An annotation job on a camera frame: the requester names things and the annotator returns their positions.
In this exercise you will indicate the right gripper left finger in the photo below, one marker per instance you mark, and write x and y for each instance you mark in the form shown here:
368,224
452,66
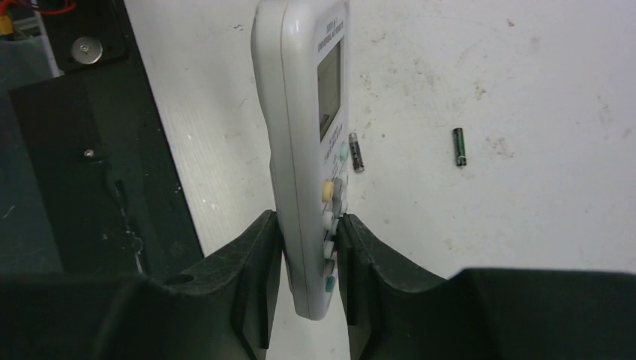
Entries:
220,308

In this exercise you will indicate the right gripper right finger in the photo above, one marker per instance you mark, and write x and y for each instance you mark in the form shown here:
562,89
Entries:
395,309

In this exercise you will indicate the white remote control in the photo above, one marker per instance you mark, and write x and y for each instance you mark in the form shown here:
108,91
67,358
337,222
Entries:
301,59

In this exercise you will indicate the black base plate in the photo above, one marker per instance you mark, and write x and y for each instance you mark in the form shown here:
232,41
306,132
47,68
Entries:
88,181

